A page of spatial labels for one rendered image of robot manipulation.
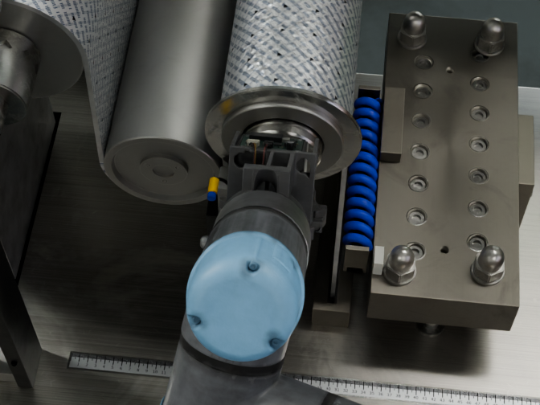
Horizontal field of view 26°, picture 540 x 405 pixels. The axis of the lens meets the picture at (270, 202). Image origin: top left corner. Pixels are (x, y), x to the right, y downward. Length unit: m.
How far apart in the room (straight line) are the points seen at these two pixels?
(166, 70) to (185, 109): 0.05
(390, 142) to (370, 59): 1.44
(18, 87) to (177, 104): 0.19
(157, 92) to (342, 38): 0.19
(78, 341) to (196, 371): 0.60
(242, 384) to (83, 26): 0.39
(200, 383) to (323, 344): 0.59
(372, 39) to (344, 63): 1.71
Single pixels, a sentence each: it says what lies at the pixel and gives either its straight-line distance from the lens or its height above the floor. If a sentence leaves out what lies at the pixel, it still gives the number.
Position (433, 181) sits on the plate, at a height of 1.03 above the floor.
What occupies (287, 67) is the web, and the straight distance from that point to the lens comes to 1.07.
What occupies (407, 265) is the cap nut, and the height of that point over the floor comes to 1.06.
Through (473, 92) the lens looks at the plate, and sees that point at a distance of 1.43.
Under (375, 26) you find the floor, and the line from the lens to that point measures 2.85.
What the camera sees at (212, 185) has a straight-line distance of 1.09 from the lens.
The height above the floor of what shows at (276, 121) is 1.29.
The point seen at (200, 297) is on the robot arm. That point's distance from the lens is 0.75.
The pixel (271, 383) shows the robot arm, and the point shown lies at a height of 1.40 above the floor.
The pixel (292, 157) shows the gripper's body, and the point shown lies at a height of 1.38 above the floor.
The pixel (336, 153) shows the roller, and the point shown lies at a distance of 1.10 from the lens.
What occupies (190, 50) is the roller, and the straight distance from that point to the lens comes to 1.19.
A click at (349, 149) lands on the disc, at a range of 1.10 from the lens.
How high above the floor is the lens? 2.14
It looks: 58 degrees down
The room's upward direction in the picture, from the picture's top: straight up
